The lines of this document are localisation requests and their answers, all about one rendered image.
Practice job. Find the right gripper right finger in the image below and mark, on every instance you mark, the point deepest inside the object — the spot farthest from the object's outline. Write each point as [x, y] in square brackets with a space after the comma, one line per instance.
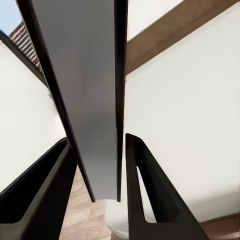
[174, 219]

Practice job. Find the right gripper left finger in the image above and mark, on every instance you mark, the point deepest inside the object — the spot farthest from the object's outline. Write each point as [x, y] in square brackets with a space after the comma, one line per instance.
[33, 206]

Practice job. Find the bed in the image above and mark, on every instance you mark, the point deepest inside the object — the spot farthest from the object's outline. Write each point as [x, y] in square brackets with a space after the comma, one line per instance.
[182, 98]

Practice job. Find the fixed window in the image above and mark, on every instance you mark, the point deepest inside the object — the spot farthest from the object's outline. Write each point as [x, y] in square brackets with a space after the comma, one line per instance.
[14, 35]

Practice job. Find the hardback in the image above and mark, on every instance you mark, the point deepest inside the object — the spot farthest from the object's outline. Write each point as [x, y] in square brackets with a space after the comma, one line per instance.
[81, 46]

